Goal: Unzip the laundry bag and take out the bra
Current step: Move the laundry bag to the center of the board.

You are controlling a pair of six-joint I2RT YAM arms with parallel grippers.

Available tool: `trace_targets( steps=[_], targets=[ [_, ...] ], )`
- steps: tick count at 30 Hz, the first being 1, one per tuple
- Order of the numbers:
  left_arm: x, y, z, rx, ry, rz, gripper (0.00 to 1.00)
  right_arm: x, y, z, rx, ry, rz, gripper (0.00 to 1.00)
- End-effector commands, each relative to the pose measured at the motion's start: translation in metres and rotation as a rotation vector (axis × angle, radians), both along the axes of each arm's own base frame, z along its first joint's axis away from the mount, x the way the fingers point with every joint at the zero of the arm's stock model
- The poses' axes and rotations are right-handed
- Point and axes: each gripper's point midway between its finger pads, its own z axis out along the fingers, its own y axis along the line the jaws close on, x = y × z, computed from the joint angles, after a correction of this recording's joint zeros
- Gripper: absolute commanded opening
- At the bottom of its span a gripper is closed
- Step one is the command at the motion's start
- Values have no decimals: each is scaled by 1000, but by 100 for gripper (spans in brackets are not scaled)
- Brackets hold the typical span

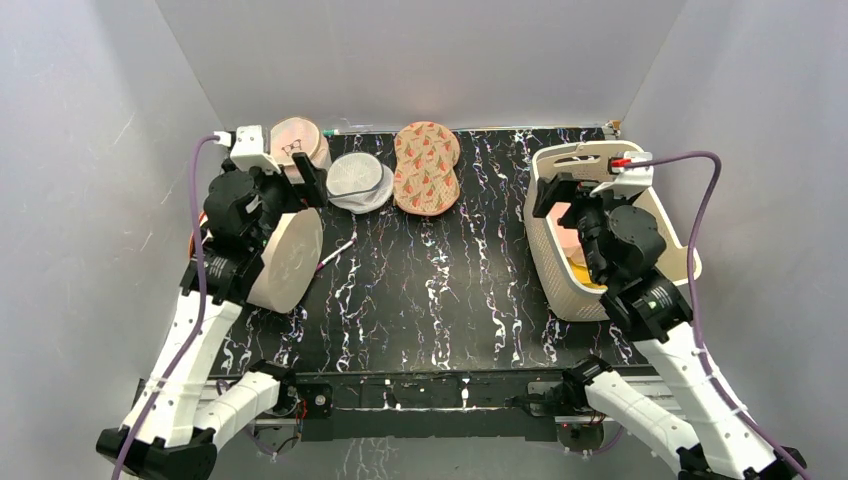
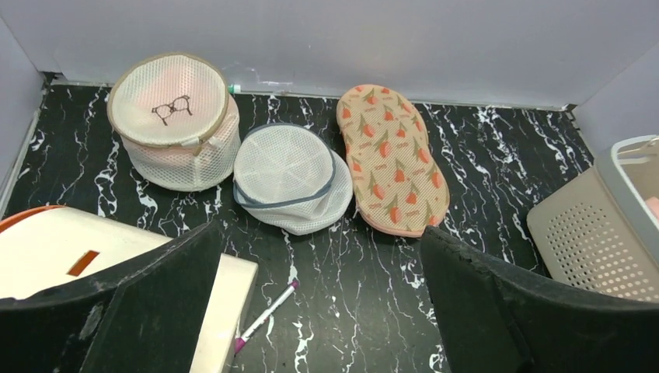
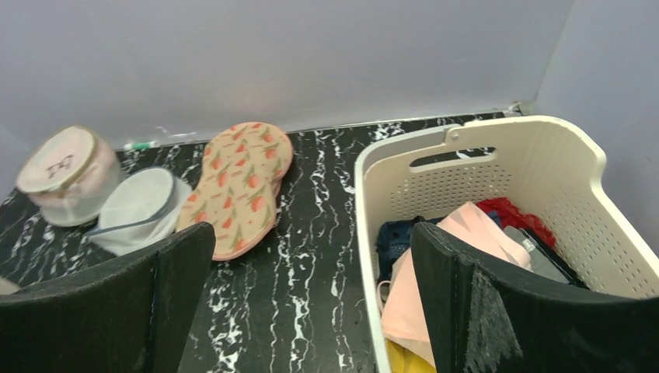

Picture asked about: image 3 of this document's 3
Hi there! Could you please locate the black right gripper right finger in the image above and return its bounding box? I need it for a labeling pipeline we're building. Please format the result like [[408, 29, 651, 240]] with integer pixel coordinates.
[[411, 222, 658, 372]]

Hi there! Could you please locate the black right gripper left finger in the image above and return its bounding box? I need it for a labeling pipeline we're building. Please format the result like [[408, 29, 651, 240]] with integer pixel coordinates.
[[1, 222, 215, 372]]

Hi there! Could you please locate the peach patterned mesh laundry bag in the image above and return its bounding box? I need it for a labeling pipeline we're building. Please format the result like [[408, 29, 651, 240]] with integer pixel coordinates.
[[176, 122, 293, 261]]

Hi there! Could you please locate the white round mesh laundry bag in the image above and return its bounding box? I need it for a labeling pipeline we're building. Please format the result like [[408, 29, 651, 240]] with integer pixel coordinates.
[[87, 167, 192, 256]]

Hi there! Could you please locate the pink round mesh laundry bag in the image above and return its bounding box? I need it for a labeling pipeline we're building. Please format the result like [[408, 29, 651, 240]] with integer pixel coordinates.
[[16, 125, 124, 227]]

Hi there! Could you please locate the cream plastic laundry basket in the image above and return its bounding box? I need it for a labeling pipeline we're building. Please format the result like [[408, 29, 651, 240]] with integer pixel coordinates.
[[355, 116, 658, 372]]

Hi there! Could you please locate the grey black garment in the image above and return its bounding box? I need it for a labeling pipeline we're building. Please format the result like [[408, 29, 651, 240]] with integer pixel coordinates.
[[504, 226, 588, 289]]

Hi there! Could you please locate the red lace garment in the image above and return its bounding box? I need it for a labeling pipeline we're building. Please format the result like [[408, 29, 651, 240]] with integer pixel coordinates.
[[476, 197, 556, 250]]

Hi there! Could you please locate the pink garment in basket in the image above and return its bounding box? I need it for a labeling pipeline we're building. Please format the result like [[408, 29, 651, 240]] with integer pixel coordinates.
[[377, 202, 531, 367]]

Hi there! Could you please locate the yellow garment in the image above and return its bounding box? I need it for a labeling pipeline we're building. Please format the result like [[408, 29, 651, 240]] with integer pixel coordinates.
[[385, 340, 437, 373]]

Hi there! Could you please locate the green capped marker pen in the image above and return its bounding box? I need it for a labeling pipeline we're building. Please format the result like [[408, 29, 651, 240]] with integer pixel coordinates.
[[123, 141, 159, 151]]

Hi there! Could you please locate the dark blue garment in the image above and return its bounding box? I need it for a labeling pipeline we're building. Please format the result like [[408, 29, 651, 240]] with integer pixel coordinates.
[[375, 216, 442, 282]]

